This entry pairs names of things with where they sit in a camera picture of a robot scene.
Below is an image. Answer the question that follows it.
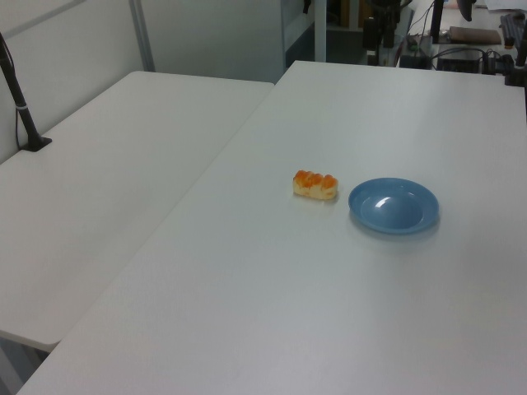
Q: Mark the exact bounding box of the blue round plate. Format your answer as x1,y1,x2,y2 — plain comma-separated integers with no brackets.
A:
347,176,441,236

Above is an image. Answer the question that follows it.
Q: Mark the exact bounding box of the black camera stand pole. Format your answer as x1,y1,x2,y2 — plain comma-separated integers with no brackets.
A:
0,31,54,154

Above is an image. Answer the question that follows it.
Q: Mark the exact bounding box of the black clamp mount stand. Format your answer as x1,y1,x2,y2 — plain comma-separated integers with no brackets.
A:
502,24,527,88

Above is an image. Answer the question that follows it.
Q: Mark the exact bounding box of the grey metal partition post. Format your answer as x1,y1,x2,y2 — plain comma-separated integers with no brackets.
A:
128,0,156,72

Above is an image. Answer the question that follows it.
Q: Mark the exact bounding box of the small black box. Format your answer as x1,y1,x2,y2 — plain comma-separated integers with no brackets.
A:
399,35,434,69

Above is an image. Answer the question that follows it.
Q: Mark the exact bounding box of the brown flat box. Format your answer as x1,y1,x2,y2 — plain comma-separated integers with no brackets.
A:
448,26,501,44

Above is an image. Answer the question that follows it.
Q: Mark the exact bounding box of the black electronics box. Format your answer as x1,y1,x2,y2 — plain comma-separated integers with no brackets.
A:
436,49,483,73

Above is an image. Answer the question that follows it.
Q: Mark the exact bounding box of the black monitor stand pole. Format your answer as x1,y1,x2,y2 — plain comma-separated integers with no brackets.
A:
429,0,446,44

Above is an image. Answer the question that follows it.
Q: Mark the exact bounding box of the white side table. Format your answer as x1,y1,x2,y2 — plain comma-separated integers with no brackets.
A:
0,70,276,354

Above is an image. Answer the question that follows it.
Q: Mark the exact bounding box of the orange glazed bread roll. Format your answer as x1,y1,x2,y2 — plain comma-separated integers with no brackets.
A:
292,169,341,202

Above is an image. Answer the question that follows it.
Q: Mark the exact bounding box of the black box device white label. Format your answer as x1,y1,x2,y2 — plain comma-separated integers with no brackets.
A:
362,16,380,66

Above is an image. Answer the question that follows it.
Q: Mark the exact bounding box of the black equipment on stand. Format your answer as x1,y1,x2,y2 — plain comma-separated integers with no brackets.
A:
370,0,403,49

